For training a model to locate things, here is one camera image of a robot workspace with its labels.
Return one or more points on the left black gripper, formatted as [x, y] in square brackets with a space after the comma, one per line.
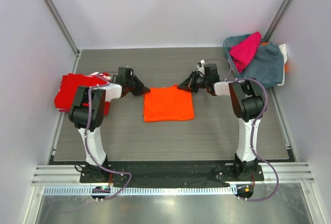
[141, 89]

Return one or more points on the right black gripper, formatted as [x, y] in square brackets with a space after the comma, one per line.
[194, 79]

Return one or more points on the orange t-shirt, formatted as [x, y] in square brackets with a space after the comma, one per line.
[168, 104]

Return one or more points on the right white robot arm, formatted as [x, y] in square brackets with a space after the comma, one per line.
[248, 99]

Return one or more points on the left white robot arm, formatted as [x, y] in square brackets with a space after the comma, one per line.
[87, 114]

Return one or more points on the white garment in stack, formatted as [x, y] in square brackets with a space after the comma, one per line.
[105, 76]

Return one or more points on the magenta t-shirt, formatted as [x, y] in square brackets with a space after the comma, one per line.
[244, 52]

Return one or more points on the teal laundry basket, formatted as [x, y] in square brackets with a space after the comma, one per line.
[228, 43]

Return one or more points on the folded red t-shirt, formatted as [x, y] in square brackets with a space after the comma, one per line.
[69, 85]

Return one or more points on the white t-shirt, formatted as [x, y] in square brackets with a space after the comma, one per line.
[283, 50]

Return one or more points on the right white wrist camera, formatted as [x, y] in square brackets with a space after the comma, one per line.
[201, 68]

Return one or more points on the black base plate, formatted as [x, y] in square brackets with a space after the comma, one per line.
[171, 174]

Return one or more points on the right aluminium corner post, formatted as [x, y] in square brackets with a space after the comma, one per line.
[277, 19]

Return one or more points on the aluminium corner post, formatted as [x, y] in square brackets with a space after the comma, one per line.
[277, 19]
[60, 23]

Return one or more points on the slotted cable duct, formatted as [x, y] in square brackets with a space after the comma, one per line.
[104, 191]

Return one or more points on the left aluminium corner post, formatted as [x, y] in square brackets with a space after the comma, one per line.
[60, 23]

